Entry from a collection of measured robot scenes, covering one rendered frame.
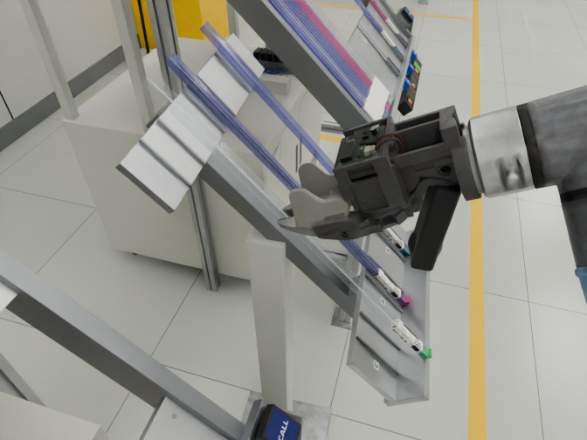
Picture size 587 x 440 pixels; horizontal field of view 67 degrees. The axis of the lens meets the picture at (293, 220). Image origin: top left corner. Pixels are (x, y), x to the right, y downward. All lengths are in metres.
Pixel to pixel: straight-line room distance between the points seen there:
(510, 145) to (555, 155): 0.03
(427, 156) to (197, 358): 1.25
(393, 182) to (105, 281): 1.54
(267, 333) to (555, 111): 0.62
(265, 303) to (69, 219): 1.50
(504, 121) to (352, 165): 0.13
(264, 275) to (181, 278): 1.06
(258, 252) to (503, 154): 0.41
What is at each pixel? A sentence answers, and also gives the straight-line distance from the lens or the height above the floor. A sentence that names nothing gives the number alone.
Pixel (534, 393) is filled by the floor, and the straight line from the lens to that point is 1.64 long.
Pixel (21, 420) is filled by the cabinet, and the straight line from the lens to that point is 0.87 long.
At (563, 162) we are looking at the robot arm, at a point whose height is 1.11.
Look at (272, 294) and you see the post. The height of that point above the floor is 0.72.
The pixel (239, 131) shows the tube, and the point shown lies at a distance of 0.59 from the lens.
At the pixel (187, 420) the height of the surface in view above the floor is 0.83.
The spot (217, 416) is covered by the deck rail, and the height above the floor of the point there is 0.82.
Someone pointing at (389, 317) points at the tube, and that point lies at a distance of 0.61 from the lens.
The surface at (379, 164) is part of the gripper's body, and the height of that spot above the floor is 1.09.
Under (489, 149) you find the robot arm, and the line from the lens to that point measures 0.41.
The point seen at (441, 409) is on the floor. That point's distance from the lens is 1.51.
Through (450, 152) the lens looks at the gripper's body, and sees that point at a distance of 0.42.
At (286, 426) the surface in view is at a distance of 0.57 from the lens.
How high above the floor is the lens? 1.32
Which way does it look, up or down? 43 degrees down
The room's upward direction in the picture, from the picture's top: straight up
